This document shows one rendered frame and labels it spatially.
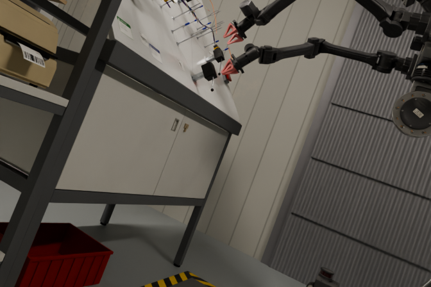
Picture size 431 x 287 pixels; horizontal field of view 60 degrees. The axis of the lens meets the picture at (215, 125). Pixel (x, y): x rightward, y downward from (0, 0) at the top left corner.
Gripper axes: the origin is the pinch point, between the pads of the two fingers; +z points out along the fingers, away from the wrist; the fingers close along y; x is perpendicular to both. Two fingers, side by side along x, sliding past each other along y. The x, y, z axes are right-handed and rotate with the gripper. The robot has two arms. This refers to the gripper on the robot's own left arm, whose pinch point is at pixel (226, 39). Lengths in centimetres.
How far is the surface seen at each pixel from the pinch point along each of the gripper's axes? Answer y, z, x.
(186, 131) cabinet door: 10, 42, 39
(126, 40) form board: 72, 32, 45
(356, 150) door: -135, -33, 40
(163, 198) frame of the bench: 1, 69, 54
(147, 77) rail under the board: 57, 36, 48
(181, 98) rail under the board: 33, 33, 42
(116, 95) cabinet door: 62, 46, 50
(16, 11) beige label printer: 102, 45, 53
